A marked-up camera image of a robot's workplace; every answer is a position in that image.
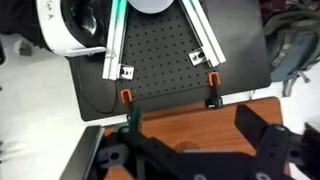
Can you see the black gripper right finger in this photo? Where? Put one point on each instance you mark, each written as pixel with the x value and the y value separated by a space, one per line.
pixel 263 133

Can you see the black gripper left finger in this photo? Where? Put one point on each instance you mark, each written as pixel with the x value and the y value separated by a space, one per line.
pixel 146 150

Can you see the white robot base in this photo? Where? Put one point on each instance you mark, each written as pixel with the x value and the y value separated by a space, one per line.
pixel 150 5

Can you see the orange black bar clamp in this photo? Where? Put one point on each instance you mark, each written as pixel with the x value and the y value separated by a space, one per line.
pixel 126 96
pixel 214 90

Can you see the grey blue backpack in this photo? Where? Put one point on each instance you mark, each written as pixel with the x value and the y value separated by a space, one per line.
pixel 290 46

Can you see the black perforated breadboard plate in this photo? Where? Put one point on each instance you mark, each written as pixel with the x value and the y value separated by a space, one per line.
pixel 160 50

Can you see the metal angle bracket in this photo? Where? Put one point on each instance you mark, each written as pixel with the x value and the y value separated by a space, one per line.
pixel 199 56
pixel 126 71

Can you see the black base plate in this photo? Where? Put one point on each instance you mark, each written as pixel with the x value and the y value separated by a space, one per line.
pixel 240 43

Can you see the short aluminium profile rail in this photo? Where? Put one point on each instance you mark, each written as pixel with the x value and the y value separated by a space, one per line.
pixel 115 40

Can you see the long aluminium profile rail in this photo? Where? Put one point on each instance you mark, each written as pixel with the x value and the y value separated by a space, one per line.
pixel 206 33

